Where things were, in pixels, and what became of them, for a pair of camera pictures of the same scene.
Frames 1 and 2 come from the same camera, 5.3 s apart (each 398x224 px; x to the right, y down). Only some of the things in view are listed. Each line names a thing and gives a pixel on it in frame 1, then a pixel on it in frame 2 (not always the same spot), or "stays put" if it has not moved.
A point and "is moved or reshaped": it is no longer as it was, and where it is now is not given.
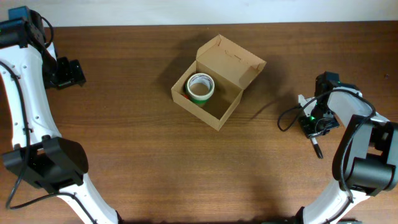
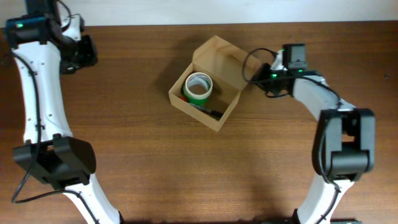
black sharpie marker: x=313 y=137 is moved or reshaped
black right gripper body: x=321 y=119 → x=268 y=79
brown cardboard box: x=212 y=86 stays put
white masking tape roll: x=201 y=78 stays put
